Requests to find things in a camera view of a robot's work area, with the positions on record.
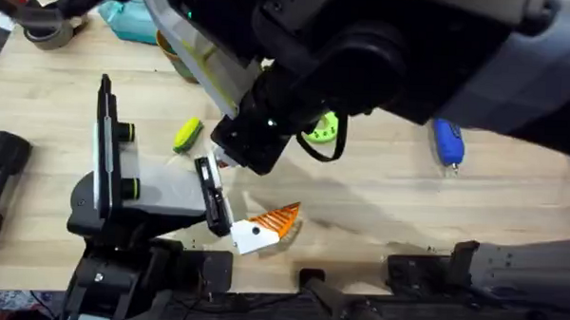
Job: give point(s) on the green yellow toy vegetable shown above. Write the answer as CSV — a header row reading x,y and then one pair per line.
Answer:
x,y
188,135

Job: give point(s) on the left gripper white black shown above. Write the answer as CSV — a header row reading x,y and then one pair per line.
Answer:
x,y
170,189

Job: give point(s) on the left wrist upright black plate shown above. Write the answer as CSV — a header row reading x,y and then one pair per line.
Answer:
x,y
105,149

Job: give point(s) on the green disc with holes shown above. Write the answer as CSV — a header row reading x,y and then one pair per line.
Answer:
x,y
329,131

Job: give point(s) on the teal box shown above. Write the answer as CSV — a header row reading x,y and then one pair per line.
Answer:
x,y
128,24

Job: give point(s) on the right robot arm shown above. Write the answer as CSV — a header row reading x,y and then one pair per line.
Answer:
x,y
530,83

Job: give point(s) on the grey tape roll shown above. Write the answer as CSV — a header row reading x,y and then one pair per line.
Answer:
x,y
49,37

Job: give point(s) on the black tool heap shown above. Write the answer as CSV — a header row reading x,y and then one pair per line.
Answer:
x,y
57,0

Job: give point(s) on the blue electric screwdriver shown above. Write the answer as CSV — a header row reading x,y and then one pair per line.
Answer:
x,y
448,142

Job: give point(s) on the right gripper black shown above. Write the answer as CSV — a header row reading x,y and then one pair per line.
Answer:
x,y
345,62

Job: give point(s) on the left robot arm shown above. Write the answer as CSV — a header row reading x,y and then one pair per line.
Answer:
x,y
119,278

